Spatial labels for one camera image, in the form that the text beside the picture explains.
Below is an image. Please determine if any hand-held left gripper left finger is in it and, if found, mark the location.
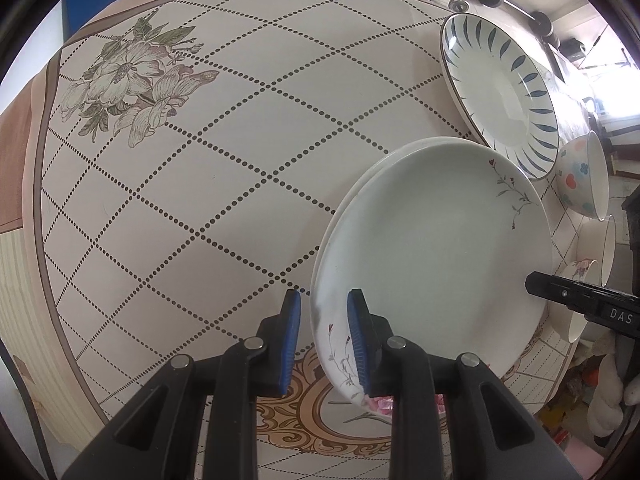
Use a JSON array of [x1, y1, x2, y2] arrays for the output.
[[60, 289, 302, 480]]

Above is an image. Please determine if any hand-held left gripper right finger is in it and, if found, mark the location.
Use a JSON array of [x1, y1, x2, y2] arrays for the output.
[[346, 288, 586, 480]]

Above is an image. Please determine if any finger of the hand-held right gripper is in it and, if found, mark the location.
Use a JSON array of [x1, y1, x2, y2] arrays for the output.
[[525, 270, 640, 337]]

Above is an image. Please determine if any white bowl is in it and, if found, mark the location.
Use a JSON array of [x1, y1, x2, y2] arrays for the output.
[[550, 302, 592, 345]]

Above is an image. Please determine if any pink floral bowl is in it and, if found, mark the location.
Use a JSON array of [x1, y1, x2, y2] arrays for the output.
[[565, 214, 618, 291]]

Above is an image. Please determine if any white plate with sprig print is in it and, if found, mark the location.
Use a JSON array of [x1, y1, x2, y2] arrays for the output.
[[310, 141, 553, 411]]

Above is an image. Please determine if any plain white plate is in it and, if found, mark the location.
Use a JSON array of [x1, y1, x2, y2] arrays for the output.
[[314, 136, 493, 271]]

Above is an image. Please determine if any blue leaf pattern plate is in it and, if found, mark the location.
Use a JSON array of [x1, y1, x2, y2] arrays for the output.
[[440, 12, 560, 182]]

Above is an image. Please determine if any floral checked tablecloth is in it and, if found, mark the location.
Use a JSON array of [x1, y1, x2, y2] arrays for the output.
[[0, 0, 593, 480]]

